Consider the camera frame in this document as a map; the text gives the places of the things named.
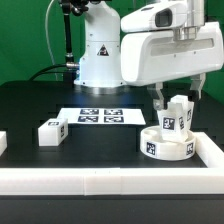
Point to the white U-shaped fence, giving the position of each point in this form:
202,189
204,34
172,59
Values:
121,181

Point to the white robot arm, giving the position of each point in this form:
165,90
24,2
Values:
100,66

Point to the paper sheet with markers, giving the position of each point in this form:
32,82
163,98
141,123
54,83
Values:
102,116

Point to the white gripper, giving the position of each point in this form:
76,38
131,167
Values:
152,57

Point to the white round stool seat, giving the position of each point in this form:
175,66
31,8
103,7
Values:
152,145

